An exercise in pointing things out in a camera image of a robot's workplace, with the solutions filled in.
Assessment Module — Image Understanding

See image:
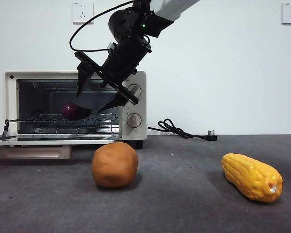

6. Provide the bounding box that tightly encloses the metal wire oven rack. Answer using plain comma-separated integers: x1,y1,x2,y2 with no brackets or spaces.
7,112,119,122

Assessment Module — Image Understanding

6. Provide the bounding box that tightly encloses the purple eggplant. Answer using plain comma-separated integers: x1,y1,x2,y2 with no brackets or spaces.
61,102,92,121

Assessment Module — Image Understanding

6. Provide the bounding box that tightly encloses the brown potato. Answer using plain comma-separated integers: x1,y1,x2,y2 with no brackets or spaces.
91,142,138,189

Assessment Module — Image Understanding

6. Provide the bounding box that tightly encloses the round cream oven knob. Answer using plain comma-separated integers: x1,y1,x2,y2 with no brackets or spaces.
126,113,142,129
127,84,142,99

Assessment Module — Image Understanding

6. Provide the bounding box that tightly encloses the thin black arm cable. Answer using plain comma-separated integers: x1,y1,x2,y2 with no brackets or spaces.
69,0,134,53

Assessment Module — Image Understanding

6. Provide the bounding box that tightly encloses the glass oven door with handle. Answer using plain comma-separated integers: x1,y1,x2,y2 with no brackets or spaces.
0,134,122,161

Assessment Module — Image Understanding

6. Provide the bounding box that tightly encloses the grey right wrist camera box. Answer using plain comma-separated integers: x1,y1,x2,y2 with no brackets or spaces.
108,42,118,56

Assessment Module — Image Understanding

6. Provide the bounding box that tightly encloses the cream Toshiba toaster oven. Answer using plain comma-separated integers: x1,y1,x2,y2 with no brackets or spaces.
4,70,147,150

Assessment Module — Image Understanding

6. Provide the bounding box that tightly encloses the yellow corn cob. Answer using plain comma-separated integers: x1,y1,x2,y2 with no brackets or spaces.
221,153,283,203

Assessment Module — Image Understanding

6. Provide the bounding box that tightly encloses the black power cable with plug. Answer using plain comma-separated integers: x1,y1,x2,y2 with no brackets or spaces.
147,118,218,142

